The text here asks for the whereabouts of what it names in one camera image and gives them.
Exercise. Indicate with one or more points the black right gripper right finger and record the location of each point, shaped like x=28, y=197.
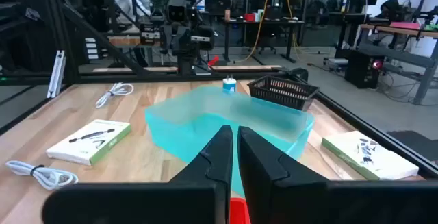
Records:
x=291, y=200

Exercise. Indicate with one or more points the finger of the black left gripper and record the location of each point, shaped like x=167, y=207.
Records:
x=183, y=42
x=166, y=40

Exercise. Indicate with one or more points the black computer tower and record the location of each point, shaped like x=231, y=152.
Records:
x=361, y=70

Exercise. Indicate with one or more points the black plastic mesh basket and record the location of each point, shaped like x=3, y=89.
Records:
x=280, y=90

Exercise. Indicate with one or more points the white green-edged product box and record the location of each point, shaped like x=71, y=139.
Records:
x=85, y=145
x=380, y=164

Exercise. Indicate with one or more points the wooden top workbench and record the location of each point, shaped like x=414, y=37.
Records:
x=397, y=31

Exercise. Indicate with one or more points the red cup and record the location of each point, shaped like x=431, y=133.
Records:
x=250, y=17

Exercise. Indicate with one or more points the black office desk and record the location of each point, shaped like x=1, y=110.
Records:
x=263, y=22

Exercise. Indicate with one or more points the teal translucent plastic bin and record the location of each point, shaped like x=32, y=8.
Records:
x=191, y=128

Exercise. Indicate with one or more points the black aluminium table frame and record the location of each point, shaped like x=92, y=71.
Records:
x=102, y=77

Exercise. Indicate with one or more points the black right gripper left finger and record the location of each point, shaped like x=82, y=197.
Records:
x=191, y=200

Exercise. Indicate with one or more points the blue and white charger cube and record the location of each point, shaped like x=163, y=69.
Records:
x=229, y=85

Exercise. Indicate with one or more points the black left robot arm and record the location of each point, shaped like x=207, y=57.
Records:
x=184, y=63

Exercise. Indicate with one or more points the white aluminium rail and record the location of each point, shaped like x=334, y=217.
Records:
x=56, y=76

